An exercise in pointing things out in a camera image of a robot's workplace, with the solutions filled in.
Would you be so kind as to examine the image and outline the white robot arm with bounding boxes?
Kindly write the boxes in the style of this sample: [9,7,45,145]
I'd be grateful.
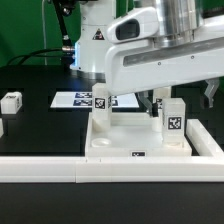
[70,0,224,108]

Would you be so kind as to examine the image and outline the white square tabletop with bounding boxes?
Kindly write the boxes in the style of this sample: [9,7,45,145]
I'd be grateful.
[85,112,192,157]

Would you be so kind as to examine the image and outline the black cable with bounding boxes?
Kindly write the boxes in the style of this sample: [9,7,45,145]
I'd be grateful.
[6,48,76,66]

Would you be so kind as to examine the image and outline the white L-shaped obstacle wall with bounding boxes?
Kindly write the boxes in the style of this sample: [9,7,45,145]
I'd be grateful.
[0,119,224,183]

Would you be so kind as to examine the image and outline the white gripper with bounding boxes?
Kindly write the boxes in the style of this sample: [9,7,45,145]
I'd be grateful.
[105,6,224,117]

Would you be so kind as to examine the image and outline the white base tag plate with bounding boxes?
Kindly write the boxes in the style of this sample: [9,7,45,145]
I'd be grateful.
[51,91,139,109]

